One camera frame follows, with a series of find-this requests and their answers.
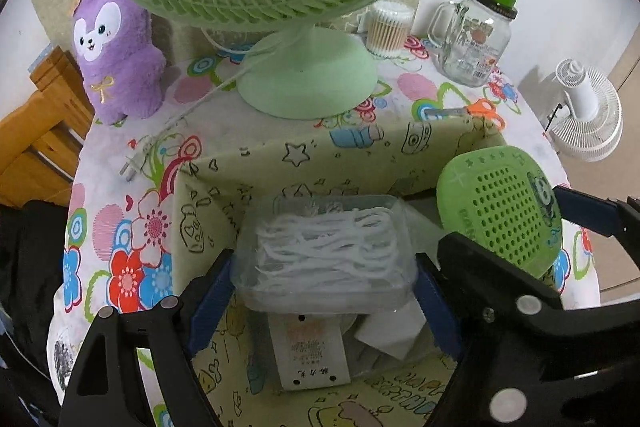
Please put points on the green perforated box lid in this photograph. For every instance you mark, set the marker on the green perforated box lid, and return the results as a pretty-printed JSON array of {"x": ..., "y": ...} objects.
[{"x": 500, "y": 198}]

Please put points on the wooden chair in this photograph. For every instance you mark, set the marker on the wooden chair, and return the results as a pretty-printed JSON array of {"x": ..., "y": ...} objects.
[{"x": 41, "y": 140}]

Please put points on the cotton swab container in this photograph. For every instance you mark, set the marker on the cotton swab container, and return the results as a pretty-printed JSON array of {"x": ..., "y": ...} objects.
[{"x": 388, "y": 26}]

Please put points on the orange handled scissors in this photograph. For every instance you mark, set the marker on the orange handled scissors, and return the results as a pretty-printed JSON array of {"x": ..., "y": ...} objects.
[{"x": 480, "y": 108}]

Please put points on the glass jar green lid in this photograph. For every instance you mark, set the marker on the glass jar green lid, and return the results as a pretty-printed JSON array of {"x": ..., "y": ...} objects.
[{"x": 470, "y": 37}]

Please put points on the purple plush bunny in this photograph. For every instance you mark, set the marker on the purple plush bunny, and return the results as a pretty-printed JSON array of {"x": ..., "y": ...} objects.
[{"x": 119, "y": 64}]

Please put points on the white printed tote bag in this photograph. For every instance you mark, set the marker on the white printed tote bag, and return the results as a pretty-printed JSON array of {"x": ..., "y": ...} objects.
[{"x": 61, "y": 357}]

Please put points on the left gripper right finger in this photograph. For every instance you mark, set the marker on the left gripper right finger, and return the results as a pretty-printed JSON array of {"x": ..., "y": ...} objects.
[{"x": 430, "y": 291}]

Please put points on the white floor fan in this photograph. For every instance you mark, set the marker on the white floor fan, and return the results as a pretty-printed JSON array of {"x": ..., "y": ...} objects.
[{"x": 593, "y": 125}]

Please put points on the long white product box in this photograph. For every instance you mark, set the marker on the long white product box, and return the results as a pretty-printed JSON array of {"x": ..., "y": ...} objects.
[{"x": 309, "y": 351}]

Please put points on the white square adapter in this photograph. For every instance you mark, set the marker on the white square adapter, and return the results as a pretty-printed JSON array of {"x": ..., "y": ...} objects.
[{"x": 393, "y": 332}]

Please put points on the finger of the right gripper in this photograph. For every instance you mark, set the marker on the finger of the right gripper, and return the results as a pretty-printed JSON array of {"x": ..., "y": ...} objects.
[
  {"x": 606, "y": 217},
  {"x": 477, "y": 280}
]

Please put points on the yellow patterned storage box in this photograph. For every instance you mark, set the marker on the yellow patterned storage box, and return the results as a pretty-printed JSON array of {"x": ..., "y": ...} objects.
[{"x": 211, "y": 194}]

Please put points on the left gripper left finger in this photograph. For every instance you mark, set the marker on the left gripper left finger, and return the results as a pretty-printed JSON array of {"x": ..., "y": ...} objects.
[{"x": 106, "y": 386}]

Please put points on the black clothing pile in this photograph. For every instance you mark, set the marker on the black clothing pile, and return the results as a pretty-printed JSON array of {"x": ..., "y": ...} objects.
[{"x": 32, "y": 242}]

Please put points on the floral tablecloth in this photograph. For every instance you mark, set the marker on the floral tablecloth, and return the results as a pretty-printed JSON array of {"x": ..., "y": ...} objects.
[{"x": 118, "y": 248}]

